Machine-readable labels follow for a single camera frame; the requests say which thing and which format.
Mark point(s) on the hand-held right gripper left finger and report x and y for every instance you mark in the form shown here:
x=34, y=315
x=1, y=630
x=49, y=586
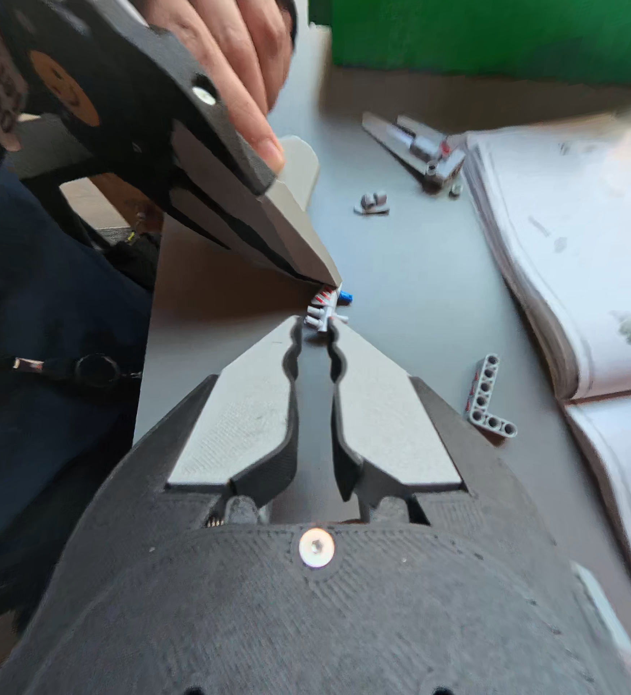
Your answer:
x=239, y=423

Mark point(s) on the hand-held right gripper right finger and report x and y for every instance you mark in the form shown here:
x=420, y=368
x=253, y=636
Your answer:
x=397, y=434

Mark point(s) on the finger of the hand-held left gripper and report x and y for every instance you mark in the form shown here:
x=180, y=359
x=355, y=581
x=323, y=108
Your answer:
x=299, y=239
x=201, y=214

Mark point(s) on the small grey red lego assembly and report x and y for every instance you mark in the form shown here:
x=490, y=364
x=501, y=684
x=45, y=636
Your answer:
x=321, y=314

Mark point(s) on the small grey lego piece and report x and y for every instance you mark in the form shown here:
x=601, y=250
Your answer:
x=372, y=203

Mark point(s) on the grey L-shaped lego beam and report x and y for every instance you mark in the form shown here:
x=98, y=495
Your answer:
x=483, y=383

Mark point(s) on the long grey lego assembly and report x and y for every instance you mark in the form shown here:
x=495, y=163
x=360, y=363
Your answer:
x=429, y=155

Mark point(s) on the tiny grey lego piece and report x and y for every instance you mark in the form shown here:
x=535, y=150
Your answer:
x=455, y=189

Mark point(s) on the open lego instruction booklet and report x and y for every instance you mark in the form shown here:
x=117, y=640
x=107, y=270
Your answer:
x=581, y=244

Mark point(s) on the person's left hand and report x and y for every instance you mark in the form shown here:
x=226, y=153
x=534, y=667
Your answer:
x=228, y=43

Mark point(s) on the black fabric object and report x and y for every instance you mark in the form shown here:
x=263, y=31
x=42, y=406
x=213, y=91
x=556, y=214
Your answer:
x=130, y=255

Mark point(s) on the person's dark blue trousers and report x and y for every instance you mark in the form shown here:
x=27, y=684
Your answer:
x=33, y=304

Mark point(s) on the green box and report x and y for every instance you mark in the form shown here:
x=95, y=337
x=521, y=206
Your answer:
x=483, y=32

